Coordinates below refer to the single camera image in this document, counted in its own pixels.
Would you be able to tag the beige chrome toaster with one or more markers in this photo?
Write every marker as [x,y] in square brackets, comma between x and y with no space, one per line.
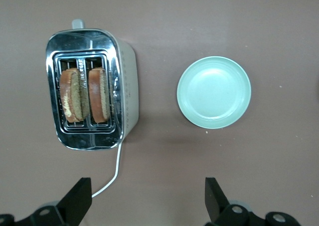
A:
[74,44]

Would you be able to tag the green plate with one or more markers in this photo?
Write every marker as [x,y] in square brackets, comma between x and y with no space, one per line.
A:
[214,93]

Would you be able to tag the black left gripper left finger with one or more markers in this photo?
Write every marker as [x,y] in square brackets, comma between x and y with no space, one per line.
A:
[74,201]

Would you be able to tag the brown bread slice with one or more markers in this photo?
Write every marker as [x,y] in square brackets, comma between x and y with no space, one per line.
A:
[96,96]
[72,96]

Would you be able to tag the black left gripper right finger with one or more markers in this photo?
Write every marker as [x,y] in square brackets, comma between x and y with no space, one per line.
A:
[215,201]

